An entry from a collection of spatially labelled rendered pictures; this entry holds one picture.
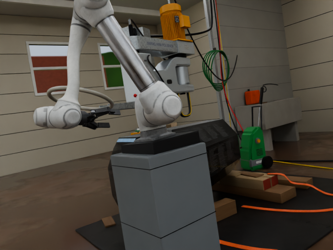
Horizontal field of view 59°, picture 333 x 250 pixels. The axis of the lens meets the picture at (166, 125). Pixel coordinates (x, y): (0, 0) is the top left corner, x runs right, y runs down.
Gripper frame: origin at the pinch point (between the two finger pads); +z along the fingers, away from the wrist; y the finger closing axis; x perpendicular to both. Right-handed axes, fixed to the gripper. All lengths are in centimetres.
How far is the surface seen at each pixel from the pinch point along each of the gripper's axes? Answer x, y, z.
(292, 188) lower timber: -55, -26, 187
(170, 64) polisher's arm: 90, -39, 107
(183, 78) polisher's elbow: 85, -49, 131
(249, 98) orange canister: 144, -141, 403
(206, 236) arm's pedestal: -73, -3, 40
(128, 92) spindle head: 66, -58, 62
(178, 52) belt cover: 105, -34, 120
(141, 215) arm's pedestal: -53, -9, 7
